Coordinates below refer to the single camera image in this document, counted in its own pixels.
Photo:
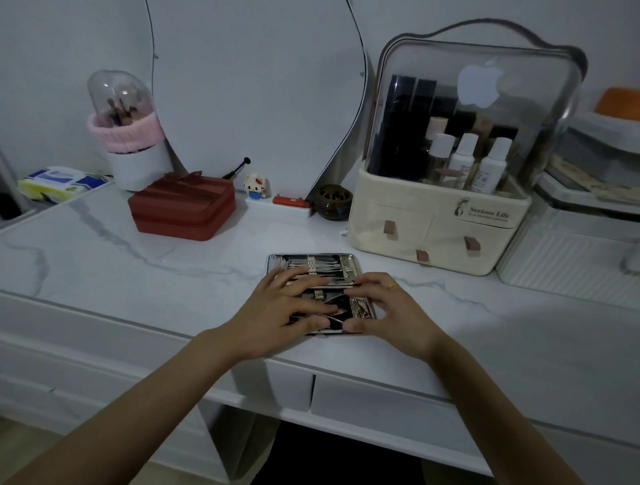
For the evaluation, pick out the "person's right hand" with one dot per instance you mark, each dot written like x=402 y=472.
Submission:
x=400 y=320

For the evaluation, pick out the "person's left hand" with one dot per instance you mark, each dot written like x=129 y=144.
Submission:
x=270 y=320

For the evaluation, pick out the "manicure set case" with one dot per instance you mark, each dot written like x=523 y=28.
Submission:
x=350 y=262

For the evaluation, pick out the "person's right forearm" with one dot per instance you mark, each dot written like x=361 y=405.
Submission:
x=500 y=424

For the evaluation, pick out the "red jewelry box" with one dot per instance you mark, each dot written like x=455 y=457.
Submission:
x=180 y=207

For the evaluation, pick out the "white ribbed storage box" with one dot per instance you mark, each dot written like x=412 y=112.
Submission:
x=560 y=265

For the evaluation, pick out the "cream cosmetic organizer clear lid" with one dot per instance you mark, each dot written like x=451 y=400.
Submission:
x=405 y=235

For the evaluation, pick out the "white mirror base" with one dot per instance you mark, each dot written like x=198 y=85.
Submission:
x=277 y=211

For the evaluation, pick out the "dark round incense burner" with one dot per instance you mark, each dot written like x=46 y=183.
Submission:
x=332 y=202

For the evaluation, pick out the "white cat figurine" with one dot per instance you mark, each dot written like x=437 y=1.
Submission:
x=256 y=186

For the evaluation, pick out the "black ball-tipped stick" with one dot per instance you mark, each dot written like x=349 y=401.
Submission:
x=236 y=167

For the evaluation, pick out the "slim white lotion bottle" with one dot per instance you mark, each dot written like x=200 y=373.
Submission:
x=462 y=160

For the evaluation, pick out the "clear bottle white cap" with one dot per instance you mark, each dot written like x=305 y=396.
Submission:
x=440 y=152

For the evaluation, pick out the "wide white lotion bottle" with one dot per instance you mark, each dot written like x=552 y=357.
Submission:
x=491 y=167

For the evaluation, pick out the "pink capped bottle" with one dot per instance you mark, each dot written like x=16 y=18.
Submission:
x=436 y=127

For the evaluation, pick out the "white brush holder clear dome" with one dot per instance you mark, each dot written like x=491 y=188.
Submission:
x=140 y=170

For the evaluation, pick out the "white side cabinet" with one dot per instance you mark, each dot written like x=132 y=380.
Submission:
x=70 y=385

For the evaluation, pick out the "heart-shaped white mirror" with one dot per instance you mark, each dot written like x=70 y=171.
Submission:
x=255 y=95

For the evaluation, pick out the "pink knitted headband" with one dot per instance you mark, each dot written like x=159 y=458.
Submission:
x=127 y=135

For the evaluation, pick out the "small white case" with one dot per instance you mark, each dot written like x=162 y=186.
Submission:
x=634 y=260

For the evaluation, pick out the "blue yellow tissue packet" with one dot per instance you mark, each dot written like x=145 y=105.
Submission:
x=60 y=184

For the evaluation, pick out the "bunch of makeup brushes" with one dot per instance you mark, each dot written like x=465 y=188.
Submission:
x=124 y=112

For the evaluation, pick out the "white stacked tray organizer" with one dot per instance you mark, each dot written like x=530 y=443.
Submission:
x=595 y=145

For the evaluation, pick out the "grey framed panel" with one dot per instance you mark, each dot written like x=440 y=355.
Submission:
x=7 y=185

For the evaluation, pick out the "orange cloth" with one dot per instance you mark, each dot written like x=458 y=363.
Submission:
x=620 y=103

